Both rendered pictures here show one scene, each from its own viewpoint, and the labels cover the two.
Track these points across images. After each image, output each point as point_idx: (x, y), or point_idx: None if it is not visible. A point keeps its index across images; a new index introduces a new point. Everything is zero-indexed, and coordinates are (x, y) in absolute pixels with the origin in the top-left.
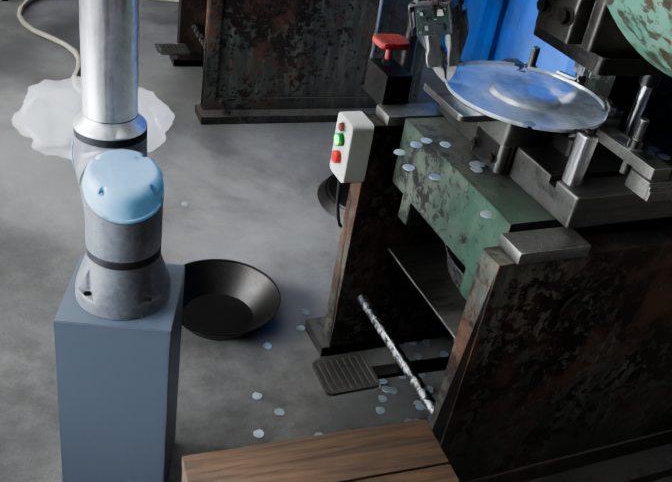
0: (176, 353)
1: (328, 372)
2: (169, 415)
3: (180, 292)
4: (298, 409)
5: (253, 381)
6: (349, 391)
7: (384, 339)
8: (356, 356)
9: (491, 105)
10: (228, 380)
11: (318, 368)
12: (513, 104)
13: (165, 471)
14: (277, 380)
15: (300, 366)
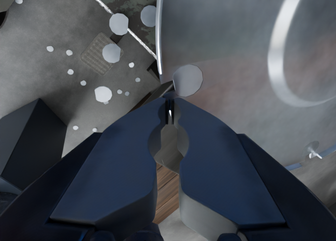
0: (35, 155)
1: (93, 61)
2: (54, 150)
3: (21, 185)
4: (76, 44)
5: (38, 38)
6: (111, 67)
7: (109, 13)
8: (100, 38)
9: (264, 137)
10: (25, 46)
11: (86, 61)
12: (304, 105)
13: (62, 135)
14: (50, 29)
15: (53, 7)
